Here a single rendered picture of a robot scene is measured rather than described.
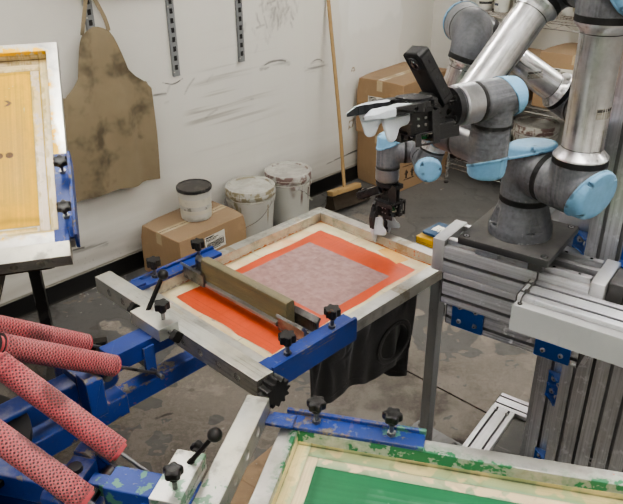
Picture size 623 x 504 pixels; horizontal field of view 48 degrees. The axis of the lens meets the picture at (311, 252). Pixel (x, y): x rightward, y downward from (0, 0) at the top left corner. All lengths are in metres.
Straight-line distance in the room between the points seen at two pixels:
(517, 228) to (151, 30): 2.72
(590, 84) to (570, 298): 0.48
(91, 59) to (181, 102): 0.64
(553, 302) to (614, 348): 0.16
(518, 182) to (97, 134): 2.61
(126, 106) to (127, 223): 0.69
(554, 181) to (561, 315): 0.30
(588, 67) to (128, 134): 2.82
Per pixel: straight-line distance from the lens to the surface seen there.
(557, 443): 2.23
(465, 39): 1.99
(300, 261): 2.22
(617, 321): 1.64
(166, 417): 3.15
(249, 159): 4.60
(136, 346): 1.75
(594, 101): 1.54
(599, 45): 1.52
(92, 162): 3.85
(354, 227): 2.38
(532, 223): 1.72
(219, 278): 2.00
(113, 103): 3.86
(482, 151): 1.38
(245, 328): 1.91
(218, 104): 4.35
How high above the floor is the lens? 2.01
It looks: 28 degrees down
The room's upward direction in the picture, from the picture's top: 1 degrees counter-clockwise
